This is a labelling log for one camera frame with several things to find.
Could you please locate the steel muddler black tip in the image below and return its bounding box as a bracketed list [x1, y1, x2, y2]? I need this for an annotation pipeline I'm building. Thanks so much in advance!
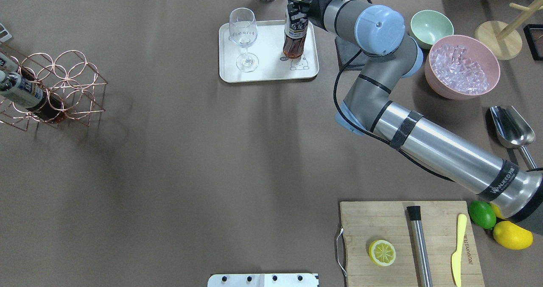
[406, 205, 433, 287]

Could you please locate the grey folded cloth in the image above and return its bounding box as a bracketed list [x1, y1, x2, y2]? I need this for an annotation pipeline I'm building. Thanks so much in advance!
[334, 36, 368, 71]

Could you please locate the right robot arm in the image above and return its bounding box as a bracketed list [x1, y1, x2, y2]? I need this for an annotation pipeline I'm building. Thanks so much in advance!
[289, 0, 542, 234]

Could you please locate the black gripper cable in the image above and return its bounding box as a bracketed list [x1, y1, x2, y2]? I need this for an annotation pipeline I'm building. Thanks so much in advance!
[333, 49, 456, 182]

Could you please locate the bamboo cutting board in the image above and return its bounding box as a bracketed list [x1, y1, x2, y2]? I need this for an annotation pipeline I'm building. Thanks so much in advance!
[339, 201, 468, 287]

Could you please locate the yellow plastic knife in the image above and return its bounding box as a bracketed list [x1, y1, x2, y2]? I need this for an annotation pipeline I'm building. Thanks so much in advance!
[451, 214, 467, 287]

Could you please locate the half lemon slice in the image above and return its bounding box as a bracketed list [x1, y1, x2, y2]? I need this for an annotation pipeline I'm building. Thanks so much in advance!
[368, 240, 396, 267]

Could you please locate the black wire glass rack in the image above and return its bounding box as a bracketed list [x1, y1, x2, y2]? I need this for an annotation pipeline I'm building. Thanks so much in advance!
[523, 24, 543, 61]

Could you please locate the clear wine glass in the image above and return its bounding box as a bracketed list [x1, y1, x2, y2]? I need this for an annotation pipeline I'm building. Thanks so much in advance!
[229, 7, 259, 73]

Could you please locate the yellow lemon lower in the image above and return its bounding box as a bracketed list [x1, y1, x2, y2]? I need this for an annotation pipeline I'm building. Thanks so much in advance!
[493, 221, 533, 250]

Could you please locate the yellow lemon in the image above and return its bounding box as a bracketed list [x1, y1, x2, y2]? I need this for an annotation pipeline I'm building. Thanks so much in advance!
[493, 221, 533, 250]
[489, 203, 506, 220]

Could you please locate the tea bottle back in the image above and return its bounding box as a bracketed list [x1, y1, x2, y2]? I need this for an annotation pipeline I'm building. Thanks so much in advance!
[0, 71, 66, 123]

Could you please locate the cream rabbit tray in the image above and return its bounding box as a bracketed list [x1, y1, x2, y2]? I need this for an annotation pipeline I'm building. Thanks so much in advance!
[218, 20, 319, 83]

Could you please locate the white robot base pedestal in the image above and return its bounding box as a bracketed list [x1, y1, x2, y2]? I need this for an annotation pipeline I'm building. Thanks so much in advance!
[207, 273, 320, 287]

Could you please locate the copper wire bottle basket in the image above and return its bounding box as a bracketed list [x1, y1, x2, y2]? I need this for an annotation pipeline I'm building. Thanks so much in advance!
[1, 42, 108, 127]

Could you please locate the green empty bowl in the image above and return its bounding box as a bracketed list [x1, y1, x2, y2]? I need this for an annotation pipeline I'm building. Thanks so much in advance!
[409, 10, 454, 49]

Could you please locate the green lime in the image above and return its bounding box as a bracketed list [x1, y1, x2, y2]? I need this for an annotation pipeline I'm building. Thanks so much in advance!
[468, 200, 497, 230]

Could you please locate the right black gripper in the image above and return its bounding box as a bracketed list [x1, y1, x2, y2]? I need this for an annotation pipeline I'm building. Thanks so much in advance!
[288, 0, 332, 24]

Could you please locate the steel ice scoop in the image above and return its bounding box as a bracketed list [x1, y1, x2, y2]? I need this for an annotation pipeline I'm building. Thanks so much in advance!
[490, 106, 542, 171]

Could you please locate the wooden cup tree stand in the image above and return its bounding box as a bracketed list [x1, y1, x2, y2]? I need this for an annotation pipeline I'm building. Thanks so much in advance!
[474, 0, 543, 60]

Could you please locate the yellow lemon upper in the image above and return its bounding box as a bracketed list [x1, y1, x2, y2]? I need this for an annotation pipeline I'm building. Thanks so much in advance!
[489, 203, 506, 220]

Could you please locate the pink bowl of ice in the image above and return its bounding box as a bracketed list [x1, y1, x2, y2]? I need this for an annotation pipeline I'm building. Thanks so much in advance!
[425, 35, 501, 100]

